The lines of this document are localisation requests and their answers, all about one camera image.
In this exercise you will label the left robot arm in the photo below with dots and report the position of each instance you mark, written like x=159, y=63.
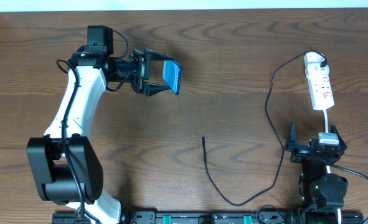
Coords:
x=64, y=165

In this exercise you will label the white power strip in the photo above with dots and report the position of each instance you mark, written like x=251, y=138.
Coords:
x=320, y=89

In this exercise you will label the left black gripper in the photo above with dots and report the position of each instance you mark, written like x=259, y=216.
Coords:
x=141, y=71

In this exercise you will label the blue Galaxy smartphone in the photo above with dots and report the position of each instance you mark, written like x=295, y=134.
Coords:
x=172, y=72

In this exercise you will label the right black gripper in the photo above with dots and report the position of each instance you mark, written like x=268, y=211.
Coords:
x=310, y=149

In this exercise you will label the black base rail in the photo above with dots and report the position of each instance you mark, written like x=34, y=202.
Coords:
x=149, y=217

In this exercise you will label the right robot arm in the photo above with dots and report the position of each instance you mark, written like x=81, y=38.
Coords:
x=322, y=192

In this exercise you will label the white charger plug adapter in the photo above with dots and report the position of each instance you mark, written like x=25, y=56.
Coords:
x=315, y=70

